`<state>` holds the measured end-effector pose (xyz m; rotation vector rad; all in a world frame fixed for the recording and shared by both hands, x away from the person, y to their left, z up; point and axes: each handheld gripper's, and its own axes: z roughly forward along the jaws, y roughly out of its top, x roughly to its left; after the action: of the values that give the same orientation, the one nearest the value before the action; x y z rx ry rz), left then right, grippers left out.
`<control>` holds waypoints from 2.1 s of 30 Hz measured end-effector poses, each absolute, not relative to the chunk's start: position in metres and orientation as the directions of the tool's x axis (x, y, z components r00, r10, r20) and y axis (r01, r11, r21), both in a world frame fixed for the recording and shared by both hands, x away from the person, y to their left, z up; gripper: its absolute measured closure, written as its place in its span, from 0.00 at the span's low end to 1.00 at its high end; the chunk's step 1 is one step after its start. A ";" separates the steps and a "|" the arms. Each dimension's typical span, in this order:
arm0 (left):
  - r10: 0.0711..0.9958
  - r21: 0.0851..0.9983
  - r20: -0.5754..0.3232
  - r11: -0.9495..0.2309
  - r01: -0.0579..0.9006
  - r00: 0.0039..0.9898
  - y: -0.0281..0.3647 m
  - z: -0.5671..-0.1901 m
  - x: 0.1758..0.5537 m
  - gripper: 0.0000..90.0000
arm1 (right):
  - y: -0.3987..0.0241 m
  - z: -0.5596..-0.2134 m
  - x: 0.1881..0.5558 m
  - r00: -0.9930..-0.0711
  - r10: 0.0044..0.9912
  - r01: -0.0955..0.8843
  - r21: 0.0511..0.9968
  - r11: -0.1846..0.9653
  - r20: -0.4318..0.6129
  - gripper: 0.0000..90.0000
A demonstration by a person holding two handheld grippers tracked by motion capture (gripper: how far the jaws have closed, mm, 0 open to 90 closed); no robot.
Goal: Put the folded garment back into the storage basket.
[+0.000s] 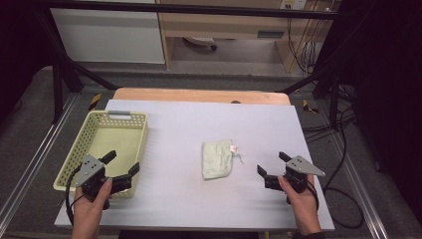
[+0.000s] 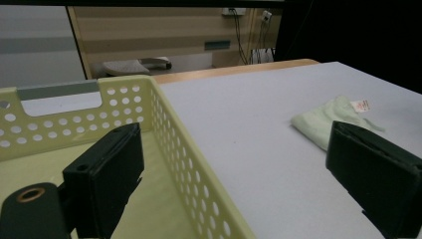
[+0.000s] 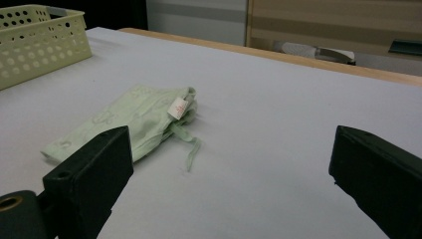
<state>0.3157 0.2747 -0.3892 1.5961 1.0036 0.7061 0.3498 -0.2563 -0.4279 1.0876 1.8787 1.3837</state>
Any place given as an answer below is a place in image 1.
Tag person's left hand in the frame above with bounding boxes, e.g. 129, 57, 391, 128
72, 178, 113, 230

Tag white cabinet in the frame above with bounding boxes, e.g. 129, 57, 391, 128
49, 0, 166, 65

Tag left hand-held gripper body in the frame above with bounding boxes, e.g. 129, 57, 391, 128
75, 153, 133, 210

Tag white wall power outlet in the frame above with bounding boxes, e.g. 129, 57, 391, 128
279, 0, 309, 11

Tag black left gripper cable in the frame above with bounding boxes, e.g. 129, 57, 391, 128
65, 165, 85, 227

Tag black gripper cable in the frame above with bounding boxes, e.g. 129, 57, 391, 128
65, 165, 85, 227
305, 180, 320, 212

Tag light wooden desk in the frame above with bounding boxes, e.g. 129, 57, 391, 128
155, 0, 342, 73

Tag white foam board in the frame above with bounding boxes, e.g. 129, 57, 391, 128
54, 99, 336, 232

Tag person's right hand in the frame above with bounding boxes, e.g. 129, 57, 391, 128
278, 175, 321, 232

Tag looped black floor cable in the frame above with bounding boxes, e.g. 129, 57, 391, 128
322, 109, 365, 230

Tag pale yellow perforated plastic basket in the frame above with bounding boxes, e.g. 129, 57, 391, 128
53, 110, 149, 200

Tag office chair wheel base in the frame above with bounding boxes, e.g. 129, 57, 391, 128
182, 36, 219, 52

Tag black metal frame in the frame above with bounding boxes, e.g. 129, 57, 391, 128
31, 0, 366, 131

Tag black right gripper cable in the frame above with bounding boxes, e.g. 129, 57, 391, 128
305, 180, 320, 212

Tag aluminium floor rail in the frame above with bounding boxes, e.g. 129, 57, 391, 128
0, 94, 80, 230
326, 130, 390, 239

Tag wooden table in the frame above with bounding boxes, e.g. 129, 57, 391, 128
112, 87, 293, 107

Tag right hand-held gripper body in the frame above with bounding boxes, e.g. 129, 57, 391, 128
264, 154, 326, 195

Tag hanging black cables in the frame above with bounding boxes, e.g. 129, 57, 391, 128
286, 16, 320, 76

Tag yellow black tape marker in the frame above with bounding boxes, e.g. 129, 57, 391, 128
302, 99, 320, 115
88, 93, 103, 112

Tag pale green cloth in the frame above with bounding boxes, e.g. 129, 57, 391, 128
201, 138, 244, 181

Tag bundle of black floor cables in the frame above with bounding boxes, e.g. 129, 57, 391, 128
300, 83, 358, 144

